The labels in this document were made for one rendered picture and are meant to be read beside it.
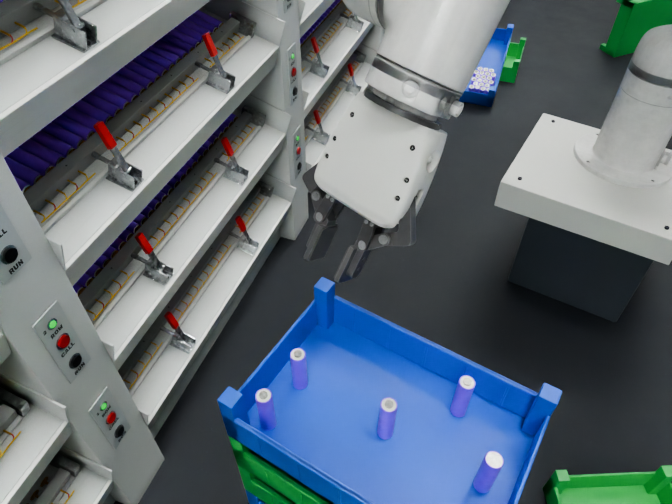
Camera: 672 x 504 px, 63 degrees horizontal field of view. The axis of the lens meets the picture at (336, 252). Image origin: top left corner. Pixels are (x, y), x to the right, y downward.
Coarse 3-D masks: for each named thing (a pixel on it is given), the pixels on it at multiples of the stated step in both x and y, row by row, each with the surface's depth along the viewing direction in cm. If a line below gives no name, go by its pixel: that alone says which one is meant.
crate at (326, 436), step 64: (320, 320) 71; (384, 320) 66; (256, 384) 63; (320, 384) 66; (384, 384) 66; (448, 384) 66; (512, 384) 60; (256, 448) 59; (320, 448) 61; (384, 448) 61; (448, 448) 61; (512, 448) 61
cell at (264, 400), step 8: (256, 392) 58; (264, 392) 58; (256, 400) 58; (264, 400) 58; (272, 400) 59; (264, 408) 58; (272, 408) 59; (264, 416) 60; (272, 416) 60; (264, 424) 61; (272, 424) 61
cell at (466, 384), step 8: (464, 376) 60; (464, 384) 59; (472, 384) 59; (456, 392) 60; (464, 392) 59; (472, 392) 60; (456, 400) 61; (464, 400) 60; (456, 408) 62; (464, 408) 62; (456, 416) 63
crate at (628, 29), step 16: (624, 0) 197; (640, 0) 197; (656, 0) 198; (624, 16) 199; (640, 16) 200; (656, 16) 203; (624, 32) 202; (640, 32) 206; (608, 48) 210; (624, 48) 208
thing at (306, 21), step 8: (304, 0) 115; (312, 0) 116; (320, 0) 117; (328, 0) 122; (304, 8) 114; (312, 8) 114; (320, 8) 119; (304, 16) 112; (312, 16) 115; (320, 16) 122; (304, 24) 112; (312, 24) 119; (304, 32) 115
